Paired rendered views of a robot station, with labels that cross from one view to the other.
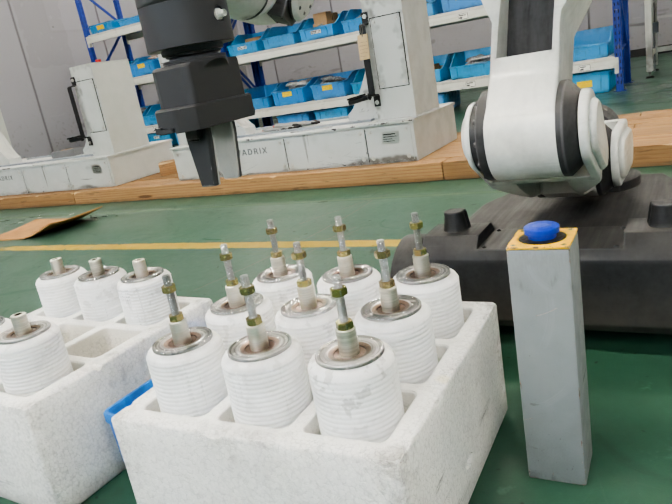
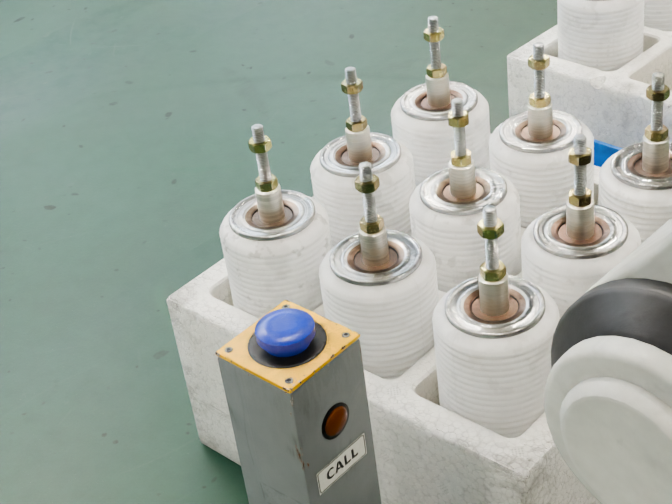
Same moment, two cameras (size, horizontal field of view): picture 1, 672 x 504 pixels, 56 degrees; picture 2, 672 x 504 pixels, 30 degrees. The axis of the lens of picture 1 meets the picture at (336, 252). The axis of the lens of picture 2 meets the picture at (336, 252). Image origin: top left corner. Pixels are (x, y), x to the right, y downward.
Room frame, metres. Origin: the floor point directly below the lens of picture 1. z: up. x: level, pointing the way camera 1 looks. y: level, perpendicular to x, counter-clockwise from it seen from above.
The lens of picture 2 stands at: (0.93, -0.86, 0.83)
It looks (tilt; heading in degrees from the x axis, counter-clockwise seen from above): 34 degrees down; 106
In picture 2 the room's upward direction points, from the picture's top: 8 degrees counter-clockwise
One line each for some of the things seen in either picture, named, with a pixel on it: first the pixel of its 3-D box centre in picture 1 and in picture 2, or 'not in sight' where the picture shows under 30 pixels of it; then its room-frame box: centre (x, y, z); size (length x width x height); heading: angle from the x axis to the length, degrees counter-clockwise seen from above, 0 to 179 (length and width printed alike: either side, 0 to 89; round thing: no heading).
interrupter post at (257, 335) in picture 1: (257, 336); (358, 143); (0.68, 0.11, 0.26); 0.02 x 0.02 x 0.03
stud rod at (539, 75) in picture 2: (229, 270); (539, 82); (0.84, 0.15, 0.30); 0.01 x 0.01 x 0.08
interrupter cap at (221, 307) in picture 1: (237, 304); (540, 131); (0.84, 0.15, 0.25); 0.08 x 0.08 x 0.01
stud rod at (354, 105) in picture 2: (250, 306); (354, 106); (0.68, 0.11, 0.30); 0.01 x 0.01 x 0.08
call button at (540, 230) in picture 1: (541, 233); (286, 336); (0.70, -0.24, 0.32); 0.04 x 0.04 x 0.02
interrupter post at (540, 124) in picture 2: (235, 295); (540, 119); (0.84, 0.15, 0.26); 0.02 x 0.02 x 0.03
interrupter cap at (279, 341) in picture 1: (259, 346); (360, 155); (0.68, 0.11, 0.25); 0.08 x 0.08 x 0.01
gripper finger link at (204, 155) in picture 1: (201, 157); not in sight; (0.66, 0.12, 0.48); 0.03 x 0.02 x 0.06; 58
